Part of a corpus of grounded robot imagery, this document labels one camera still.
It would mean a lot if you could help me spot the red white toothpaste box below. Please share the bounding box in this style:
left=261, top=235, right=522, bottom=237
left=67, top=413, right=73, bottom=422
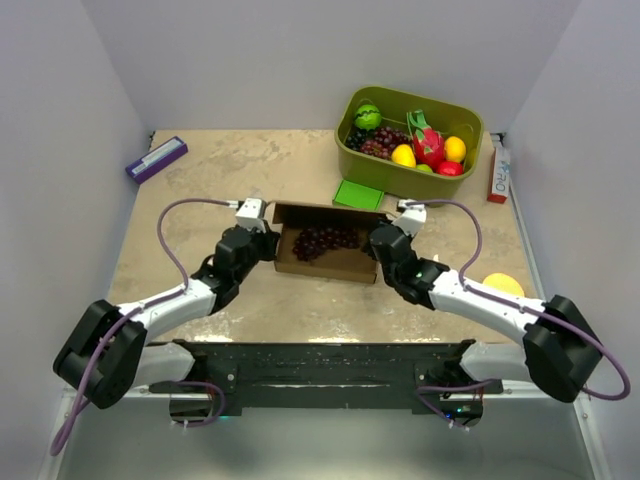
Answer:
left=487, top=146, right=511, bottom=204

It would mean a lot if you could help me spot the small green box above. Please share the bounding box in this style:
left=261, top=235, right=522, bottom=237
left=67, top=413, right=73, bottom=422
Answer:
left=332, top=179, right=384, bottom=211

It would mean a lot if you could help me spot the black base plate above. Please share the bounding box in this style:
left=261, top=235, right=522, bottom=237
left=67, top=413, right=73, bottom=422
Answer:
left=150, top=340, right=503, bottom=427

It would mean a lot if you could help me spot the orange round disc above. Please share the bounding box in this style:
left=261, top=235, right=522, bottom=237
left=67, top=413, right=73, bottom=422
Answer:
left=482, top=272, right=525, bottom=297

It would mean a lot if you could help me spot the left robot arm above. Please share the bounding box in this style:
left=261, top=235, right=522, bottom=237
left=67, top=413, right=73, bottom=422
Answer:
left=53, top=225, right=280, bottom=409

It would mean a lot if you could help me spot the green plastic basket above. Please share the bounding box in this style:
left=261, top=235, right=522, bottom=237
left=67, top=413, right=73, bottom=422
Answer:
left=335, top=86, right=484, bottom=199

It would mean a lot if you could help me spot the purple rectangular box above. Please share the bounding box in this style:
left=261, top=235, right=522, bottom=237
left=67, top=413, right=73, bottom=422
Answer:
left=125, top=136, right=188, bottom=185

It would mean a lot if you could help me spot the red grape bunch in basket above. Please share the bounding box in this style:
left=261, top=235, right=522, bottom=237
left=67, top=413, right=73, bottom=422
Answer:
left=359, top=126, right=410, bottom=160

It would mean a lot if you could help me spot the green watermelon toy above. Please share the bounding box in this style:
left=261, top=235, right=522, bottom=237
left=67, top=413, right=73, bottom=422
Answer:
left=353, top=101, right=382, bottom=131

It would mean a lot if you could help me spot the red grape bunch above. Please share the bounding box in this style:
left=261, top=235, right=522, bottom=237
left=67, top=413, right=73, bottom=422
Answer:
left=292, top=226, right=360, bottom=262
left=359, top=126, right=410, bottom=160

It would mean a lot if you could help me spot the dark grape bunch in basket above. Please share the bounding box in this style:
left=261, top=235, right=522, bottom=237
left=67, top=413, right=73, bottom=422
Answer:
left=344, top=129, right=369, bottom=151

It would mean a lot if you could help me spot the green lime toy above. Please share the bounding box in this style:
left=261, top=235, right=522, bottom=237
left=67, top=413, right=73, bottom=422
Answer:
left=416, top=164, right=434, bottom=173

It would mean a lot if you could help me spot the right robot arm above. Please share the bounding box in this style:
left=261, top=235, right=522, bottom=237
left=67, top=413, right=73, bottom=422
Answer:
left=367, top=223, right=602, bottom=403

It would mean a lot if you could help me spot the pink dragon fruit toy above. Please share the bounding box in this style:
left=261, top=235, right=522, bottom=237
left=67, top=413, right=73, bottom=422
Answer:
left=406, top=110, right=445, bottom=172

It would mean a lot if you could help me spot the red apple toy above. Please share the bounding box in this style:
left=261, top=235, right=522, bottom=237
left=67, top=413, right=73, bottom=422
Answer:
left=436, top=161, right=465, bottom=177

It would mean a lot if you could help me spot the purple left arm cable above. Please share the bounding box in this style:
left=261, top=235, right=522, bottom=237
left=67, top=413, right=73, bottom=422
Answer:
left=48, top=197, right=241, bottom=457

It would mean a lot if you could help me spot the yellow lemon toy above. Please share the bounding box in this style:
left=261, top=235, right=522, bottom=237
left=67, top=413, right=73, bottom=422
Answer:
left=391, top=144, right=417, bottom=168

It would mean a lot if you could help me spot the brown cardboard box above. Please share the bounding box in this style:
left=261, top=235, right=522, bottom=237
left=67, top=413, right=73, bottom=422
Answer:
left=272, top=201, right=388, bottom=285

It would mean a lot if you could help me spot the yellow orange fruit toy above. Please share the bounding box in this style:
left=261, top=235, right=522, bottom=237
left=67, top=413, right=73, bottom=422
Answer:
left=444, top=136, right=467, bottom=163

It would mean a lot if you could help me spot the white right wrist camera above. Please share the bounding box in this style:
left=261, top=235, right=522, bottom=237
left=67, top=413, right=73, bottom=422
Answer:
left=392, top=199, right=427, bottom=238

